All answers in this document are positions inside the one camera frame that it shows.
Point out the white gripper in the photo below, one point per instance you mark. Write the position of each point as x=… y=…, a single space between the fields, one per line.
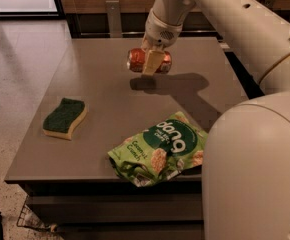
x=159 y=31

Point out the red coke can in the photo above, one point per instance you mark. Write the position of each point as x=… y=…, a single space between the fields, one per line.
x=136 y=60

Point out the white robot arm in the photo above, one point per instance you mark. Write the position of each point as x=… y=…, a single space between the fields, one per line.
x=246 y=163

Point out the green rice chips bag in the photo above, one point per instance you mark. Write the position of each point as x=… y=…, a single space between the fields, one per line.
x=160 y=152

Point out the green yellow sponge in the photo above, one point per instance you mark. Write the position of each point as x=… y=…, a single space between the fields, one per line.
x=64 y=119

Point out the grey drawer cabinet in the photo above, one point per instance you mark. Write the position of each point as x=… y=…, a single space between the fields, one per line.
x=72 y=184

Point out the left metal bracket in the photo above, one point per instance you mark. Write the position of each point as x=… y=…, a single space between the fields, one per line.
x=114 y=18

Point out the metal bracket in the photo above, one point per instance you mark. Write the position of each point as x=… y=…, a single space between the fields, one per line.
x=114 y=18
x=268 y=3

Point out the right metal bracket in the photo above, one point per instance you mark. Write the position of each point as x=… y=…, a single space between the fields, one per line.
x=268 y=3

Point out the wire basket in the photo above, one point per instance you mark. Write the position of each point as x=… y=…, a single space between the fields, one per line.
x=28 y=219

